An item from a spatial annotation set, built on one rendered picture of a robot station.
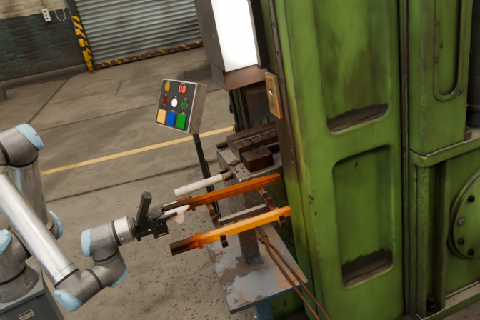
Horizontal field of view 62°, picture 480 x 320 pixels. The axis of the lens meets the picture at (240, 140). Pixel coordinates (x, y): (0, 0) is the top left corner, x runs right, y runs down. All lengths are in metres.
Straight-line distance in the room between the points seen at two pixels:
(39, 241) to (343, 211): 1.17
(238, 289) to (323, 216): 0.45
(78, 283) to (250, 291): 0.58
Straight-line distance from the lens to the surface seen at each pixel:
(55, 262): 1.48
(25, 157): 1.66
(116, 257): 1.49
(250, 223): 1.37
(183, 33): 9.80
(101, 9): 9.84
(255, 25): 1.51
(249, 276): 1.58
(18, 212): 1.53
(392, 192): 1.83
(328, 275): 1.87
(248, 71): 1.74
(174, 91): 2.36
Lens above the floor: 1.78
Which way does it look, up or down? 24 degrees down
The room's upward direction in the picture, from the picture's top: 11 degrees counter-clockwise
